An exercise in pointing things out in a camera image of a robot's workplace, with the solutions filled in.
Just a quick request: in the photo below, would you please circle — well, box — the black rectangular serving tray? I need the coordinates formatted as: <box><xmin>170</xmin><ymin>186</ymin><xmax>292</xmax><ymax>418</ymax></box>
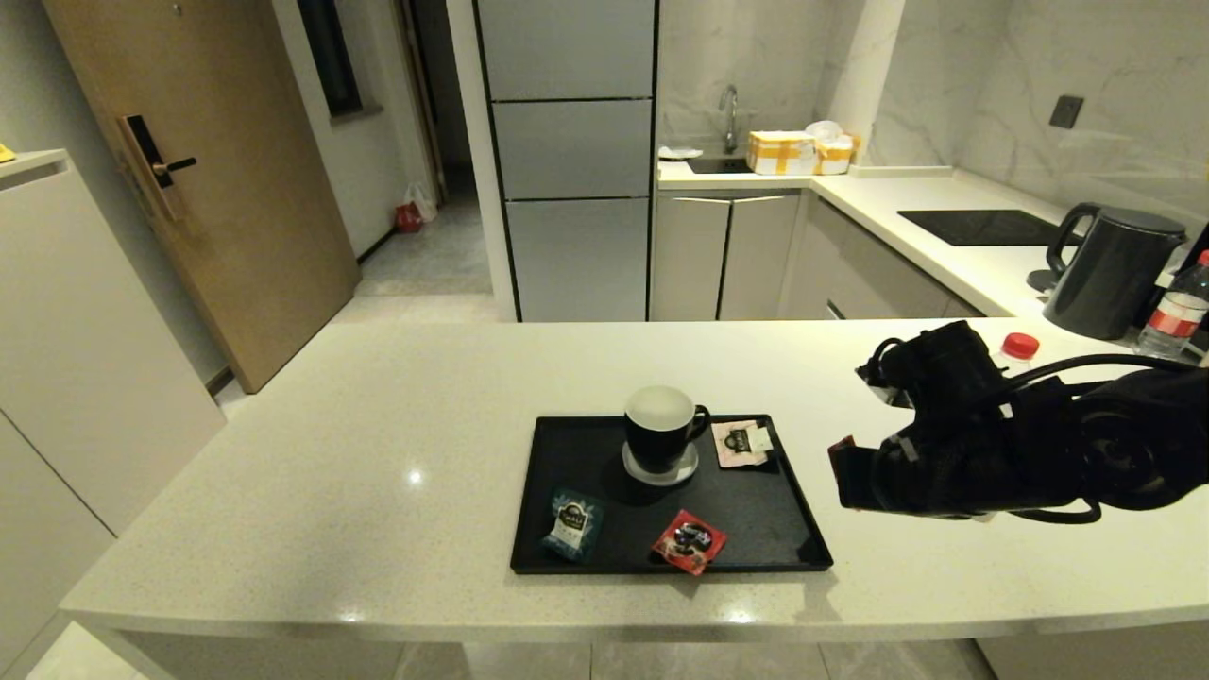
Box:
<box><xmin>510</xmin><ymin>414</ymin><xmax>834</xmax><ymax>576</ymax></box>

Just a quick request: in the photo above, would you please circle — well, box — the clear water bottle red cap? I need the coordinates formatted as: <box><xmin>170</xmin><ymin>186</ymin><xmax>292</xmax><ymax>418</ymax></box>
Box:
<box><xmin>1138</xmin><ymin>250</ymin><xmax>1209</xmax><ymax>360</ymax></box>
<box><xmin>996</xmin><ymin>332</ymin><xmax>1041</xmax><ymax>374</ymax></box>

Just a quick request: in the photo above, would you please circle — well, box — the teal tea sachet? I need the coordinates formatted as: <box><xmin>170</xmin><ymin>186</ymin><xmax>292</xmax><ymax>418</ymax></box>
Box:
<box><xmin>539</xmin><ymin>487</ymin><xmax>605</xmax><ymax>564</ymax></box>

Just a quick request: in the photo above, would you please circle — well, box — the beige tea sachet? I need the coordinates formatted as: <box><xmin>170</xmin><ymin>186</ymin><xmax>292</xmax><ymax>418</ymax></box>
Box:
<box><xmin>709</xmin><ymin>419</ymin><xmax>774</xmax><ymax>469</ymax></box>

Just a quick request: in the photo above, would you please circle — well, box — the black electric kettle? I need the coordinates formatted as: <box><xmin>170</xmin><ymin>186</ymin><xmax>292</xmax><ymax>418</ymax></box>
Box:
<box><xmin>1044</xmin><ymin>203</ymin><xmax>1187</xmax><ymax>341</ymax></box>

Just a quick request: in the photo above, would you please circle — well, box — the white round saucer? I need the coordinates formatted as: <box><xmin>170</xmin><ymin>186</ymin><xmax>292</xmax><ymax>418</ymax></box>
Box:
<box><xmin>621</xmin><ymin>442</ymin><xmax>699</xmax><ymax>488</ymax></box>

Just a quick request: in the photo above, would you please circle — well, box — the grey drawer cabinet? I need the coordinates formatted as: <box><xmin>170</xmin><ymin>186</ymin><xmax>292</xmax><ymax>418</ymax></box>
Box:
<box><xmin>784</xmin><ymin>196</ymin><xmax>983</xmax><ymax>320</ymax></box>

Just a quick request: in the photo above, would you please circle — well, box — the black mug white inside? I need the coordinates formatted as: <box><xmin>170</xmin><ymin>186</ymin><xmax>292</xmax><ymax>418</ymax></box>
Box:
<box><xmin>622</xmin><ymin>385</ymin><xmax>710</xmax><ymax>476</ymax></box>

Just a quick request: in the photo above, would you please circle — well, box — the grey cabinet door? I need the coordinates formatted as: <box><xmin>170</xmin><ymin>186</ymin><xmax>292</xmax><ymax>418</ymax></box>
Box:
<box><xmin>652</xmin><ymin>194</ymin><xmax>730</xmax><ymax>321</ymax></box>
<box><xmin>720</xmin><ymin>194</ymin><xmax>800</xmax><ymax>321</ymax></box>

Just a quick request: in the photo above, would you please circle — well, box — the black induction cooktop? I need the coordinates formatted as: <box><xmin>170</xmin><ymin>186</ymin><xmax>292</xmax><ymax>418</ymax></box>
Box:
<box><xmin>897</xmin><ymin>209</ymin><xmax>1084</xmax><ymax>248</ymax></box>

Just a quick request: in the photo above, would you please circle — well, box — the small yellow white box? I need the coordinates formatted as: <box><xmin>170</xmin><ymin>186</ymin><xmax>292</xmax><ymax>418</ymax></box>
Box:
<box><xmin>813</xmin><ymin>136</ymin><xmax>858</xmax><ymax>176</ymax></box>

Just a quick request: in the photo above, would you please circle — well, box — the large yellow white box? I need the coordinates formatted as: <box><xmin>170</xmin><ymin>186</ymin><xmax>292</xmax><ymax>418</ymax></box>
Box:
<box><xmin>746</xmin><ymin>130</ymin><xmax>818</xmax><ymax>177</ymax></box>

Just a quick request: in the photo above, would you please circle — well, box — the grey tall refrigerator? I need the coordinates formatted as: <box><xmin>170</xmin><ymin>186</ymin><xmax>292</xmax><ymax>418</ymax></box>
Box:
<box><xmin>472</xmin><ymin>0</ymin><xmax>659</xmax><ymax>323</ymax></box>

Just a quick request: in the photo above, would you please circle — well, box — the dark narrow window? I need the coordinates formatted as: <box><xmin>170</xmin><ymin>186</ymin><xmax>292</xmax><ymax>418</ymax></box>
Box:
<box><xmin>298</xmin><ymin>0</ymin><xmax>364</xmax><ymax>119</ymax></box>

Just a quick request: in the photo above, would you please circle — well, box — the brown wooden door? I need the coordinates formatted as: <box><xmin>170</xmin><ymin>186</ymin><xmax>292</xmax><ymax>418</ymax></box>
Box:
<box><xmin>43</xmin><ymin>0</ymin><xmax>363</xmax><ymax>395</ymax></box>

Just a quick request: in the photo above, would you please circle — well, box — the white tall cabinet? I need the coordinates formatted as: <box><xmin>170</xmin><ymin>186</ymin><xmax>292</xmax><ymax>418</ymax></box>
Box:
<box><xmin>0</xmin><ymin>149</ymin><xmax>228</xmax><ymax>653</ymax></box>

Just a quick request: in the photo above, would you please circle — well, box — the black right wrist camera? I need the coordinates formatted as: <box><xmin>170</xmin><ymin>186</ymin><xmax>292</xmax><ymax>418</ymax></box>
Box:
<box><xmin>855</xmin><ymin>321</ymin><xmax>1010</xmax><ymax>414</ymax></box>

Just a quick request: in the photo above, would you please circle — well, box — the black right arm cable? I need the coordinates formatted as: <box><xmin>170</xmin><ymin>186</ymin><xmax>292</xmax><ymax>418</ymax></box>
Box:
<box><xmin>1003</xmin><ymin>352</ymin><xmax>1209</xmax><ymax>526</ymax></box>

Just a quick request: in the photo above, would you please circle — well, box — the black door lock handle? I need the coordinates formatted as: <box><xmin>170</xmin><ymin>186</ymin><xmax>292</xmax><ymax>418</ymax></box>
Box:
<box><xmin>117</xmin><ymin>114</ymin><xmax>199</xmax><ymax>224</ymax></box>

